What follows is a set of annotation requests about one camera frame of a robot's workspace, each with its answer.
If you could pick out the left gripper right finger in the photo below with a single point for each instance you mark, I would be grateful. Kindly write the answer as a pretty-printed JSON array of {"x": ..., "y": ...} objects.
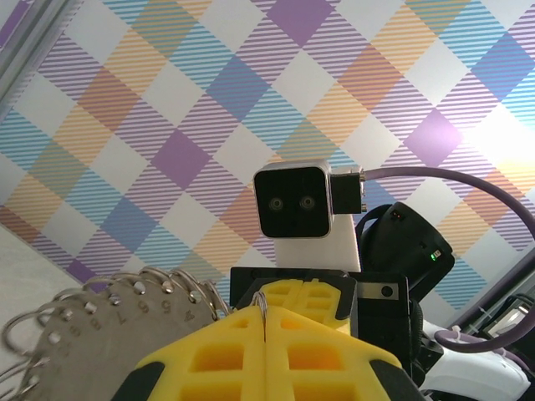
[{"x": 326, "y": 367}]

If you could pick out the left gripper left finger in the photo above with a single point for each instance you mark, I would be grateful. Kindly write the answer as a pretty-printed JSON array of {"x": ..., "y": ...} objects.
[{"x": 217, "y": 367}]

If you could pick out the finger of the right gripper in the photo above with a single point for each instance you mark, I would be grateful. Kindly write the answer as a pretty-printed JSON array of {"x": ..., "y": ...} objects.
[
  {"x": 322, "y": 298},
  {"x": 280, "y": 294}
]

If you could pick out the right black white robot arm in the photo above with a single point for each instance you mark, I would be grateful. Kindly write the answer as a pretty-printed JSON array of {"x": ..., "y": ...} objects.
[{"x": 472, "y": 376}]

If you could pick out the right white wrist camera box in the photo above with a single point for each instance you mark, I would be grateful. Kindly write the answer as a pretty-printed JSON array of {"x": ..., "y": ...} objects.
[{"x": 292, "y": 200}]

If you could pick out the aluminium frame post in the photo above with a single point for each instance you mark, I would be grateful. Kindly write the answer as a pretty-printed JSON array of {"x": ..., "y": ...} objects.
[{"x": 29, "y": 42}]

